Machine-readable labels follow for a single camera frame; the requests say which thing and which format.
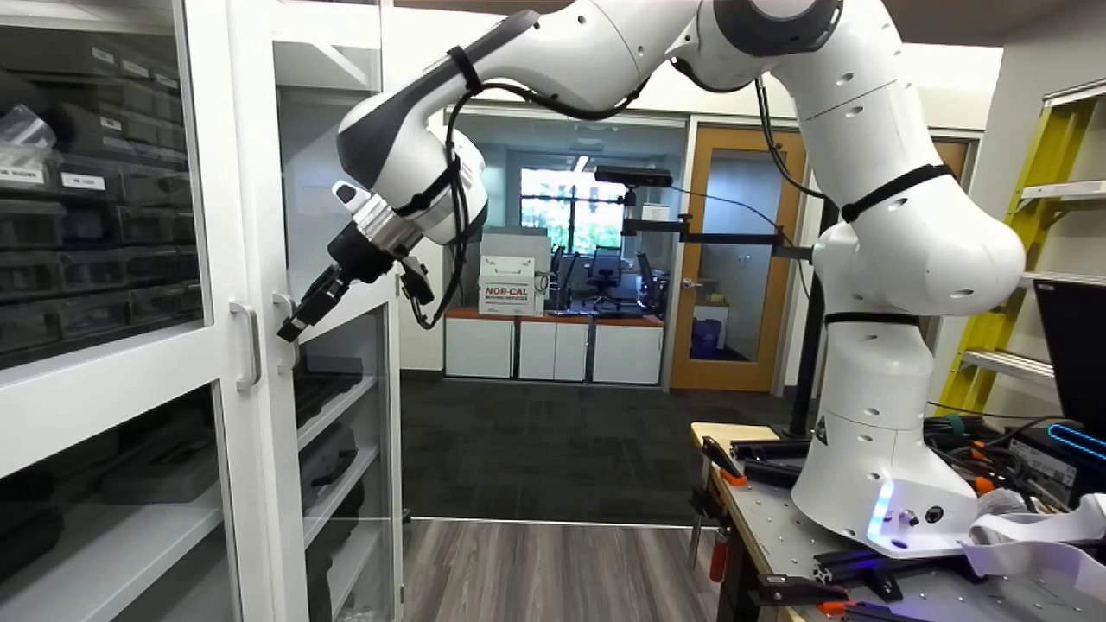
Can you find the white glass shelf door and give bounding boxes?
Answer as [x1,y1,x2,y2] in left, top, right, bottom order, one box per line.
[0,0,309,622]

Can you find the workbench table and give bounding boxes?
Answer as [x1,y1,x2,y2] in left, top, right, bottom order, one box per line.
[691,423,1106,622]

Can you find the silver door handle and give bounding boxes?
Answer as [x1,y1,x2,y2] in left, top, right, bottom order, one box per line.
[228,301,261,394]

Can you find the white low cabinets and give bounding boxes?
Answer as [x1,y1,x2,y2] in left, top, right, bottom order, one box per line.
[447,311,665,386]

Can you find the white shelf cabinet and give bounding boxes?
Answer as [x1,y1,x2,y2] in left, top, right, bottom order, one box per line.
[273,0,402,622]

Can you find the wooden door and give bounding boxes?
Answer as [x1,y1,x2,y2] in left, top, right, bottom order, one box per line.
[669,126,797,394]

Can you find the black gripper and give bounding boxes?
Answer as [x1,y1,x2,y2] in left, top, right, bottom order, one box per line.
[278,224,394,341]

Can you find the white box on cabinets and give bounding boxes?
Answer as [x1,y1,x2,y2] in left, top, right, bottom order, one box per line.
[476,233,548,315]

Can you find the black monitor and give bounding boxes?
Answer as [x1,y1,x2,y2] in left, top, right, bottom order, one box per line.
[1033,279,1106,435]

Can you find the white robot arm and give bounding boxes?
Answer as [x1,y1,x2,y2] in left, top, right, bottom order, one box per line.
[280,0,1023,560]

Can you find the yellow ladder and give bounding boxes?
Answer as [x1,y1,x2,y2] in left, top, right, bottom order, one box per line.
[937,88,1106,415]

